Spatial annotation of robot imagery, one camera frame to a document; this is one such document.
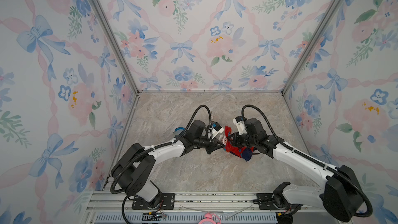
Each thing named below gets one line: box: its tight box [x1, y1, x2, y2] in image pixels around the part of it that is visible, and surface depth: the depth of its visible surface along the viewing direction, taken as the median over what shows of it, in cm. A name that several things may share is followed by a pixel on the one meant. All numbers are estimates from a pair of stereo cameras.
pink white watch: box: [218, 134, 228, 146], surface depth 81 cm
